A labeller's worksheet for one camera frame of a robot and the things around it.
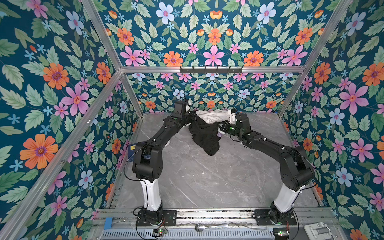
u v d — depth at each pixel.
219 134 1.01
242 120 0.69
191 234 0.77
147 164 0.51
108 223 0.72
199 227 0.69
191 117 0.82
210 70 0.93
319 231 0.69
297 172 0.48
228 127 0.79
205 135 0.96
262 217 0.73
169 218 0.73
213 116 1.05
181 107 0.72
